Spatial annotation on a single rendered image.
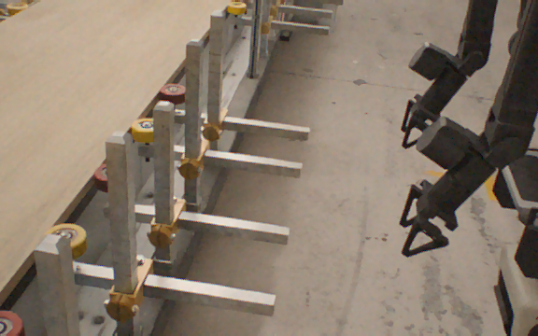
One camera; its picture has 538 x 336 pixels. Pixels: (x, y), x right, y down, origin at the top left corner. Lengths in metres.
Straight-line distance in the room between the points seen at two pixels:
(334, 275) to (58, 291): 1.83
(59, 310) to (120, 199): 0.25
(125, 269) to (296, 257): 1.58
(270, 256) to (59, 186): 1.41
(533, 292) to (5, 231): 1.09
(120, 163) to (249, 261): 1.63
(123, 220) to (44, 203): 0.30
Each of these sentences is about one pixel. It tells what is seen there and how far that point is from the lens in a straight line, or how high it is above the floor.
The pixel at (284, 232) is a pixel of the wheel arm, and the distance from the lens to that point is 1.39.
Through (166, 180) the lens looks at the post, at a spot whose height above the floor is 0.94.
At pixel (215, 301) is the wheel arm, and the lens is 1.20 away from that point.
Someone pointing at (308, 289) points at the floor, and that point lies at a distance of 2.50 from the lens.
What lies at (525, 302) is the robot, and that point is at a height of 0.80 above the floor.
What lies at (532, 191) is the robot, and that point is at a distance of 1.29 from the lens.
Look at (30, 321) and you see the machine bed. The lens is 1.34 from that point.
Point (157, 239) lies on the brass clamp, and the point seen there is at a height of 0.80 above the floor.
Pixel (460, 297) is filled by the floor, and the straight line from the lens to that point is 2.65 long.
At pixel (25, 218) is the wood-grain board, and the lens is 1.31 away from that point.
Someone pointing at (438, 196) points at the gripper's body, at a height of 1.11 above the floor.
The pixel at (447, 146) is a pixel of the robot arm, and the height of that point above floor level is 1.20.
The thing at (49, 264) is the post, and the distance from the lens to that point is 0.85.
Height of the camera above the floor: 1.63
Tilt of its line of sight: 30 degrees down
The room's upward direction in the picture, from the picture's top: 5 degrees clockwise
